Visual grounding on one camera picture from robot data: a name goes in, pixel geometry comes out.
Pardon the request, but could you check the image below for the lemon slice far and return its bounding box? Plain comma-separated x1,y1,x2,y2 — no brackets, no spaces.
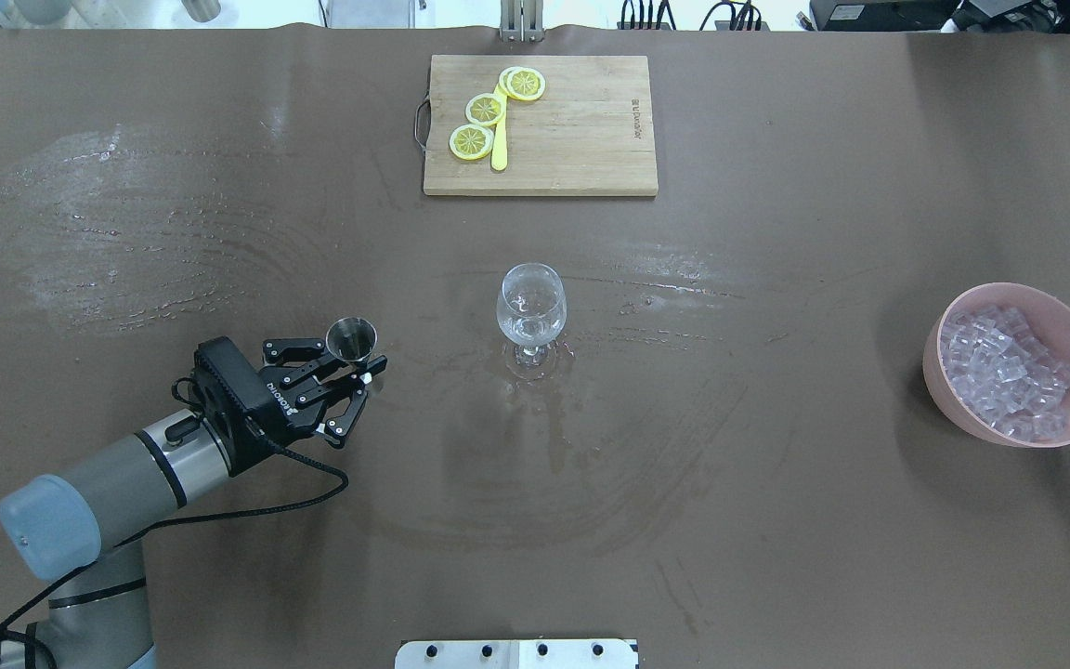
449,124,494,162

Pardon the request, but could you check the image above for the clear wine glass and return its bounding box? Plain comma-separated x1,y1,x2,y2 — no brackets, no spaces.
496,262,568,369

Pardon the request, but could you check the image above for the steel jigger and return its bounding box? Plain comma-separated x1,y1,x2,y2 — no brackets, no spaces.
324,317,378,365

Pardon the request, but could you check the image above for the lemon slice near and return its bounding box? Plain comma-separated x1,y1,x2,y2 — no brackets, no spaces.
498,65,547,101

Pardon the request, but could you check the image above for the pink bowl of ice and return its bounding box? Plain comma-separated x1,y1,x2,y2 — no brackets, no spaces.
921,282,1070,448

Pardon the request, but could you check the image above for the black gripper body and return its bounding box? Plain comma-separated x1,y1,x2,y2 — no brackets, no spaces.
192,337,309,478

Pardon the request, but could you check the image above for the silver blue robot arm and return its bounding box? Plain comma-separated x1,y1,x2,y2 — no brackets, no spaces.
0,318,387,668

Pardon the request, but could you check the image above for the lemon slice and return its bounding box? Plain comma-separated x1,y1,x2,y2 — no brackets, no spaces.
498,65,547,101
449,124,494,162
464,92,508,128

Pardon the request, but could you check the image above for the lemon slice middle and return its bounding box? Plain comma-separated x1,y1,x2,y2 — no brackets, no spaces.
464,92,508,128

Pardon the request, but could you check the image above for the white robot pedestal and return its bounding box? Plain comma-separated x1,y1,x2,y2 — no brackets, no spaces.
394,638,641,668

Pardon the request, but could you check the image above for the aluminium frame post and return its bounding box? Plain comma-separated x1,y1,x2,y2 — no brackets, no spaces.
500,0,546,44

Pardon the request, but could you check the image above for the bamboo cutting board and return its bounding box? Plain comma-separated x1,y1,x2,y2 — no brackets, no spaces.
422,55,659,198

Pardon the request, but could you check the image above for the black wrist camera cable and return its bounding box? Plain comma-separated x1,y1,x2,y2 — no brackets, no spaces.
0,376,350,669

